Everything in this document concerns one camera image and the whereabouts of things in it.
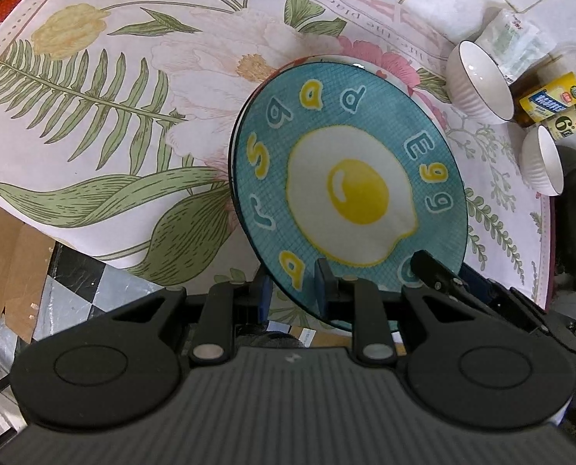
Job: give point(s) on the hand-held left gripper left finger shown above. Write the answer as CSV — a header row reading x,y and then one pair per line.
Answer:
x,y
264,298

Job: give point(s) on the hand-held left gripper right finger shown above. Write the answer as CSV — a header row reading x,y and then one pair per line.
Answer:
x,y
323,290

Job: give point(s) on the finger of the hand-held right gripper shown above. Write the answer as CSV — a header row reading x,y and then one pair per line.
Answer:
x,y
476,286
433,271

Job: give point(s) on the blue fried egg plate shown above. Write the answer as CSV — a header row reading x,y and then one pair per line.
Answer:
x,y
346,189

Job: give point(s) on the white ribbed bowl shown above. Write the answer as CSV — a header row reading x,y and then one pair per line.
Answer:
x,y
539,160
476,82

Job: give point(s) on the clear vinegar bottle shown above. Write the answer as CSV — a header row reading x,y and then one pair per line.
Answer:
x,y
566,127

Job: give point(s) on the brown cooking wine bottle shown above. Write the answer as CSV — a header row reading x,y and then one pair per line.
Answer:
x,y
554,97

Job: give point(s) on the clear plastic bag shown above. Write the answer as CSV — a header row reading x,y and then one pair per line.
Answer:
x,y
510,38

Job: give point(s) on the brown cardboard box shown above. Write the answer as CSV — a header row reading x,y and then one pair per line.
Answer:
x,y
16,271

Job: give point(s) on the floral tablecloth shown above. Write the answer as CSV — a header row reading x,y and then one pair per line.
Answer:
x,y
99,106

